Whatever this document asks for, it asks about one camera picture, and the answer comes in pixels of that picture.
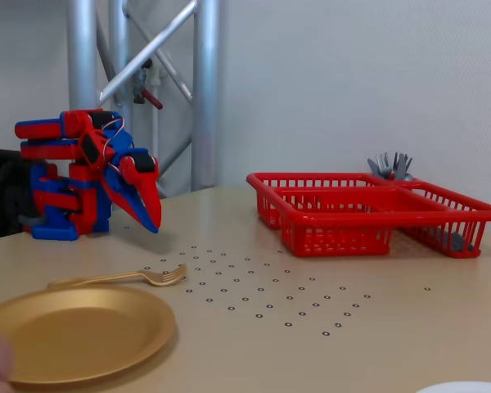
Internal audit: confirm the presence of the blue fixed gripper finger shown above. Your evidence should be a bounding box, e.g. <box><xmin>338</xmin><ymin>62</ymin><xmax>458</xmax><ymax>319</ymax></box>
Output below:
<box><xmin>103</xmin><ymin>174</ymin><xmax>160</xmax><ymax>235</ymax></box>

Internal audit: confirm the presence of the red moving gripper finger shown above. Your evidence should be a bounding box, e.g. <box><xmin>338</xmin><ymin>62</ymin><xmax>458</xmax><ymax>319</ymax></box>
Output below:
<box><xmin>118</xmin><ymin>153</ymin><xmax>164</xmax><ymax>229</ymax></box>

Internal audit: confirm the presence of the blue gripper body with servo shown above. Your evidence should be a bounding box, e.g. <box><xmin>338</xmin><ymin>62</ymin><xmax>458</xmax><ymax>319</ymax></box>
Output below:
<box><xmin>103</xmin><ymin>129</ymin><xmax>160</xmax><ymax>181</ymax></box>

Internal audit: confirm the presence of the gold plastic fork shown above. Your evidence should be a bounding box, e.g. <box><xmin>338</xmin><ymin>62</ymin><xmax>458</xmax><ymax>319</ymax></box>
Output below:
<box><xmin>47</xmin><ymin>264</ymin><xmax>188</xmax><ymax>288</ymax></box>

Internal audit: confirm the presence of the gold plastic plate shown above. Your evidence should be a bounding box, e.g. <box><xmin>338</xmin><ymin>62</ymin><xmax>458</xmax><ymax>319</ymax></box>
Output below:
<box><xmin>0</xmin><ymin>284</ymin><xmax>177</xmax><ymax>390</ymax></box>

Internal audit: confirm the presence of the grey plastic fork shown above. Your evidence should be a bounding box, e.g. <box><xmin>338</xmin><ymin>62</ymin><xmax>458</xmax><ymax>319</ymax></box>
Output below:
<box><xmin>392</xmin><ymin>152</ymin><xmax>414</xmax><ymax>182</ymax></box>
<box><xmin>367</xmin><ymin>153</ymin><xmax>394</xmax><ymax>180</ymax></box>

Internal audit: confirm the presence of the grey table clamp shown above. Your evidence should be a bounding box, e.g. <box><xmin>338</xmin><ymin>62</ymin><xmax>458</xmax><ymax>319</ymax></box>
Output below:
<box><xmin>18</xmin><ymin>215</ymin><xmax>48</xmax><ymax>235</ymax></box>

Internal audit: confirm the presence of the black chair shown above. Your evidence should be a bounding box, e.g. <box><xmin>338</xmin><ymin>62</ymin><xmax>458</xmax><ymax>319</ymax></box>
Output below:
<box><xmin>0</xmin><ymin>149</ymin><xmax>40</xmax><ymax>242</ymax></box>

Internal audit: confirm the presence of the red plastic dish basket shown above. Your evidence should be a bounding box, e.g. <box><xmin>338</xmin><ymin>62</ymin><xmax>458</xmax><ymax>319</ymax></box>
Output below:
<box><xmin>245</xmin><ymin>171</ymin><xmax>491</xmax><ymax>260</ymax></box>

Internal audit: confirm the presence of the grey utensil lying in basket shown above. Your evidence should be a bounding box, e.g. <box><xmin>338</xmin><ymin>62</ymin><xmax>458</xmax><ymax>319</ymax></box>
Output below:
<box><xmin>433</xmin><ymin>230</ymin><xmax>478</xmax><ymax>251</ymax></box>

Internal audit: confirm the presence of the white round disc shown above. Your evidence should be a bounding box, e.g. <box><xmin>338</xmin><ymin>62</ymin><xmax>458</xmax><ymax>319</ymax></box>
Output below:
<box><xmin>415</xmin><ymin>380</ymin><xmax>491</xmax><ymax>393</ymax></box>

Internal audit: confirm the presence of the clamp with red handle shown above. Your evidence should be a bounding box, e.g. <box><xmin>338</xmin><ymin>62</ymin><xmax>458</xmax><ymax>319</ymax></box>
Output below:
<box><xmin>132</xmin><ymin>59</ymin><xmax>164</xmax><ymax>111</ymax></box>

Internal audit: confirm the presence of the aluminium truss frame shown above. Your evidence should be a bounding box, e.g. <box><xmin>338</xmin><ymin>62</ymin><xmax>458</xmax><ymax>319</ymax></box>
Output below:
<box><xmin>67</xmin><ymin>0</ymin><xmax>221</xmax><ymax>201</ymax></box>

